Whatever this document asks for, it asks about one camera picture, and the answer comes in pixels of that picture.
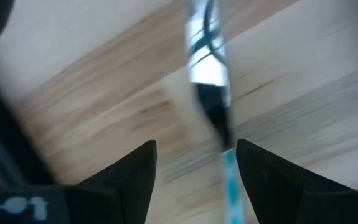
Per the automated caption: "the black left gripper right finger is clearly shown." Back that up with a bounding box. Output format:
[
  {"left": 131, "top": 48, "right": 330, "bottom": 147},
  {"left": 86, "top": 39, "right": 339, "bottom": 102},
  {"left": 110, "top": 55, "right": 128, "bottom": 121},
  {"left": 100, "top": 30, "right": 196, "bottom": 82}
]
[{"left": 237, "top": 139, "right": 351, "bottom": 224}]

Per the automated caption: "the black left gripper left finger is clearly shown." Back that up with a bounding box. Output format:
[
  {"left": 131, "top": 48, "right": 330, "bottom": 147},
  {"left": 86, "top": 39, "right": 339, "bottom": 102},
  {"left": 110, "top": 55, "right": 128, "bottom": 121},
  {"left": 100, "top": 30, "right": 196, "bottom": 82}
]
[{"left": 77, "top": 139, "right": 158, "bottom": 224}]

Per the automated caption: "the knife with teal-white handle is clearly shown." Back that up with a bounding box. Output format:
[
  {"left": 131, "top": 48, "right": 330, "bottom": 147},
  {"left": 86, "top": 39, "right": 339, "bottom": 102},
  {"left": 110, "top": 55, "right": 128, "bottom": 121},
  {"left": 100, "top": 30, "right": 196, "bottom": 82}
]
[{"left": 184, "top": 0, "right": 245, "bottom": 224}]

